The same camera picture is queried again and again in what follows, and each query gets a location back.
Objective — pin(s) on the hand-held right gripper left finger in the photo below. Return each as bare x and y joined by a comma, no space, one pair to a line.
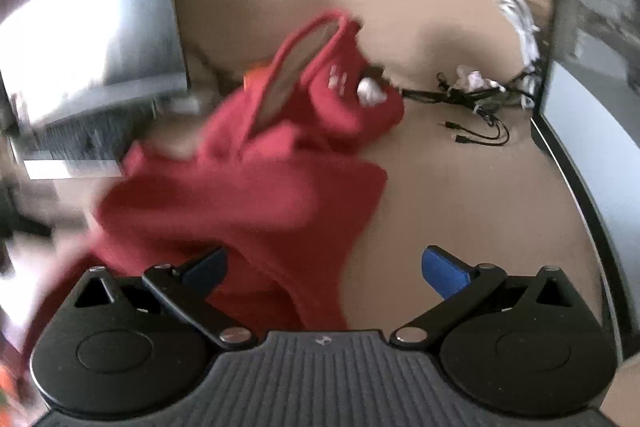
207,268

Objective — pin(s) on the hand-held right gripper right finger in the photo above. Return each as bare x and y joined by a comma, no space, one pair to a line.
445,274

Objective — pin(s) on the red hooded sweatshirt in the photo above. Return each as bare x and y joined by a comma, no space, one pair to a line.
240,187

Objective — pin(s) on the grey laptop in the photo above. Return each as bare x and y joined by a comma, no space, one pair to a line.
95,32

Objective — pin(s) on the black framed monitor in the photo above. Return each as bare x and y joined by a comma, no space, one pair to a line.
595,147

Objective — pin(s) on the crumpled white tissue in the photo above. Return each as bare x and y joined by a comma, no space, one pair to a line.
472,77

